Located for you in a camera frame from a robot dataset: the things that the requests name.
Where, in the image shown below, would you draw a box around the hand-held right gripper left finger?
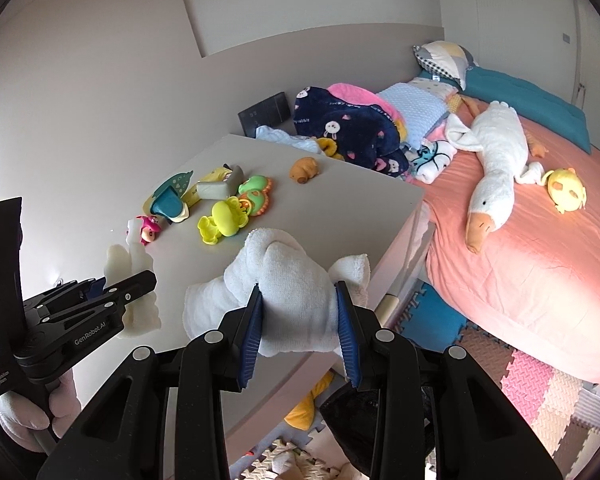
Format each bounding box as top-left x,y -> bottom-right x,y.
37,284 -> 266,480

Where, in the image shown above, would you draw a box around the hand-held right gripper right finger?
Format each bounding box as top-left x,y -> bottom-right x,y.
333,281 -> 563,480

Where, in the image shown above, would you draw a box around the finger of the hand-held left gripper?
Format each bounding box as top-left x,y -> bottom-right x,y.
40,270 -> 159,323
22,276 -> 107,313

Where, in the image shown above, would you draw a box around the white bottle toy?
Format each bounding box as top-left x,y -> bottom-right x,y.
105,220 -> 162,339

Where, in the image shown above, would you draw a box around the pink doll toy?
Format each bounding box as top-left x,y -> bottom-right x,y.
135,215 -> 164,247

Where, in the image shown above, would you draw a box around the white towel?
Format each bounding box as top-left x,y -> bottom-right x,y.
182,227 -> 373,358

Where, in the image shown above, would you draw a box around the bin with black bag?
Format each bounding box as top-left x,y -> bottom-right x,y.
320,380 -> 382,477

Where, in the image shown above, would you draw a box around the yellow duck toy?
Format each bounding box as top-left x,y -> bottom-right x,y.
197,197 -> 252,246

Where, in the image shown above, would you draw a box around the orange ring rattle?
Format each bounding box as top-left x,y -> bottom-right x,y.
232,191 -> 274,217

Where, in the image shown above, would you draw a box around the green plastic toy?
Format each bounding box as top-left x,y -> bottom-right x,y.
237,175 -> 275,197

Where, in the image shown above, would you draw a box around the brown bear toy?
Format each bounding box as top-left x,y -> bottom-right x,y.
288,156 -> 323,185

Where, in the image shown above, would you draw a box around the person's left hand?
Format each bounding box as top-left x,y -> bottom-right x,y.
0,369 -> 82,457

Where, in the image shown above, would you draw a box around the yellow star plush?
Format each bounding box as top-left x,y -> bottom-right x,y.
284,370 -> 337,432

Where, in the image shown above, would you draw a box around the grey foam block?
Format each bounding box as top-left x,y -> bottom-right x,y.
196,180 -> 236,202

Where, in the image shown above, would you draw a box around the beige nightstand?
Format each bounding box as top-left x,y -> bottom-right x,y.
120,132 -> 437,480

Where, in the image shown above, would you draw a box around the yellow flat toy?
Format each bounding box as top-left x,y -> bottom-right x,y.
182,164 -> 247,207

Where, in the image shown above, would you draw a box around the white cartoon printed cloth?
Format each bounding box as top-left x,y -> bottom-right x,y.
407,137 -> 457,184

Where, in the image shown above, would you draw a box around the bed with pink sheet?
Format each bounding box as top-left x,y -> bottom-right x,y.
380,67 -> 600,397

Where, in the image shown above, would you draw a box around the colourful foam floor mats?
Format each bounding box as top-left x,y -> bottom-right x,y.
235,280 -> 600,480

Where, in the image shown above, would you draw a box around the pale blue white cloth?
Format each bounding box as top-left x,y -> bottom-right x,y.
256,125 -> 322,154

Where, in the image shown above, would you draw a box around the navy printed blanket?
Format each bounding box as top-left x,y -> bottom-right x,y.
293,86 -> 412,178

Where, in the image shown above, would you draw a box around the white goose plush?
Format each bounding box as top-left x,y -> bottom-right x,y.
445,100 -> 549,255

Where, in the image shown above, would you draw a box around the light blue dotted blanket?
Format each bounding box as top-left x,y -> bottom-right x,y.
377,82 -> 449,149

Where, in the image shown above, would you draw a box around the pink fleece blanket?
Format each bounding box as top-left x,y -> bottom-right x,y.
327,82 -> 407,127

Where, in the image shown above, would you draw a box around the white yellow patterned quilt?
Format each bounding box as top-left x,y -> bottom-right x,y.
415,79 -> 464,117

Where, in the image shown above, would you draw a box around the yellow chick plush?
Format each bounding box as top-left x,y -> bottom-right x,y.
545,166 -> 589,215

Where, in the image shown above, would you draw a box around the patchwork pillow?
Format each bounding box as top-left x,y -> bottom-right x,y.
412,40 -> 481,92

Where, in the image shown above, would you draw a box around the teal cushion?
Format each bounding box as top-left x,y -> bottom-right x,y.
417,66 -> 592,155

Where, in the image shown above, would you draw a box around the white wardrobe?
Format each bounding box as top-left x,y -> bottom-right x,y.
435,0 -> 600,153

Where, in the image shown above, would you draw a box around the black wall socket panel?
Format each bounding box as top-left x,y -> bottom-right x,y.
237,91 -> 287,136

